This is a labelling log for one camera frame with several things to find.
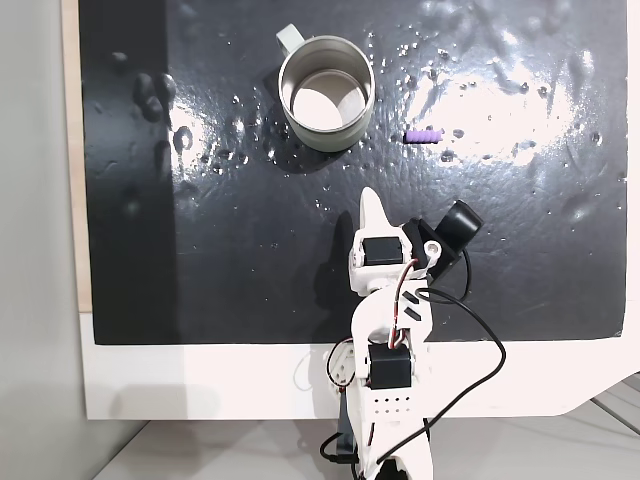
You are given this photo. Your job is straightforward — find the purple ribbed pen grip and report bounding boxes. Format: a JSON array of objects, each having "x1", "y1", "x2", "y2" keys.
[{"x1": 403, "y1": 128, "x2": 445, "y2": 146}]

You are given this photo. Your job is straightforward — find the glossy black table mat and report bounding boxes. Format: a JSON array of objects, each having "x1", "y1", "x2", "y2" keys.
[{"x1": 77, "y1": 0, "x2": 629, "y2": 347}]

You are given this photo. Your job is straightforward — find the black table clamp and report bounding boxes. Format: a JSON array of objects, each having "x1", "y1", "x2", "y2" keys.
[{"x1": 333, "y1": 392, "x2": 362, "y2": 464}]

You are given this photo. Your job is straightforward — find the steel mug pale green outside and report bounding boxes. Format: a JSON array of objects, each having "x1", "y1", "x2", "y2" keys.
[{"x1": 275, "y1": 23, "x2": 378, "y2": 153}]

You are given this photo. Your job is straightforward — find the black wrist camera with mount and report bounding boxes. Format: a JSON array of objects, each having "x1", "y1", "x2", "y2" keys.
[{"x1": 402, "y1": 198, "x2": 485, "y2": 282}]

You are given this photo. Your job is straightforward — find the red and white servo wires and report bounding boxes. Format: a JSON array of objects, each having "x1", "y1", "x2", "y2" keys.
[{"x1": 387, "y1": 259, "x2": 432, "y2": 354}]

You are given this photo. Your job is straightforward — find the light wooden board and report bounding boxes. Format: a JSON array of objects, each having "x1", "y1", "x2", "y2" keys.
[{"x1": 60, "y1": 0, "x2": 94, "y2": 315}]

